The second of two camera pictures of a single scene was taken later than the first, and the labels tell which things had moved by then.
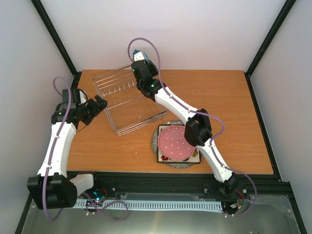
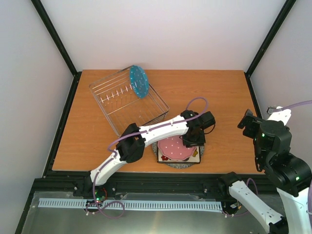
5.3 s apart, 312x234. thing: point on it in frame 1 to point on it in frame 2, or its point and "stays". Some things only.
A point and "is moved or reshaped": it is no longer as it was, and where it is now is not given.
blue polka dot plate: [139, 55] is moved or reshaped
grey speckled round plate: [176, 165] stays
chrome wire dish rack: [129, 109] stays
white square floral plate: [194, 158] stays
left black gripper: [96, 108] to [201, 141]
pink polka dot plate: [172, 144] stays
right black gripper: [154, 72] to [252, 120]
